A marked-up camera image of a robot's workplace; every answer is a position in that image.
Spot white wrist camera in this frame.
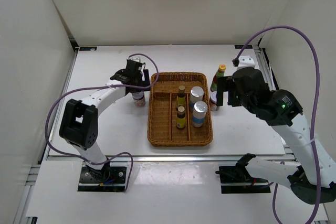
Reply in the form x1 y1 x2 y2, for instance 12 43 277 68
127 55 142 63
232 56 256 70

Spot right red sauce bottle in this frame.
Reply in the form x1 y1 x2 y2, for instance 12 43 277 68
210 64 226 92

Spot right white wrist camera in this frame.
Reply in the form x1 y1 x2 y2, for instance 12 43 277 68
232 56 256 70

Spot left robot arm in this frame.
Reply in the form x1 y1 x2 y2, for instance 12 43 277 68
59 56 150 182

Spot purple cable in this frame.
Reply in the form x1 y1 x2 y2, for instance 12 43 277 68
233 25 321 224
45 53 160 193

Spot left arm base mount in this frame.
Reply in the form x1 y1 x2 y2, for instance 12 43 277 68
77 162 134 193

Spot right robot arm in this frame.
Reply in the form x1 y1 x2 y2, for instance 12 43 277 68
217 67 335 205

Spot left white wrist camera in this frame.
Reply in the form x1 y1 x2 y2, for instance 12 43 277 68
127 55 142 63

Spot silver-lid bead jar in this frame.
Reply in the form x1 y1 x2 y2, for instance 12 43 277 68
189 86 204 111
192 101 208 127

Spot wicker divided tray basket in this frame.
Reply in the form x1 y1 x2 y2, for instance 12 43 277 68
148 72 213 147

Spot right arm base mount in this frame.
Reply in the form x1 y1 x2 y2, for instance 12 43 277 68
215 153 273 194

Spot white-lid brown jar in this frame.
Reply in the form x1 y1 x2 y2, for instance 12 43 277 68
209 91 219 111
132 91 145 107

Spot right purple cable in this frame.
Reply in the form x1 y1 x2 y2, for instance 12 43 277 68
233 25 321 224

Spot aluminium front rail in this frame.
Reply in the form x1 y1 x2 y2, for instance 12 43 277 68
26 154 287 183

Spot left black table label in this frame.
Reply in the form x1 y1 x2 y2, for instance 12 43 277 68
79 46 97 51

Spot right black table label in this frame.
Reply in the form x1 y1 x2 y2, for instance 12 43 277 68
234 45 253 49

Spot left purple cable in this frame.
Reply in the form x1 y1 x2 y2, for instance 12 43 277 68
45 53 160 193

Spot black table label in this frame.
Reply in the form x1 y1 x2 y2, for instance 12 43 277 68
79 46 97 51
234 45 253 49

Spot small yellow bottle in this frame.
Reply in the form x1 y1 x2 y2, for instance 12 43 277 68
176 106 186 130
176 85 185 109

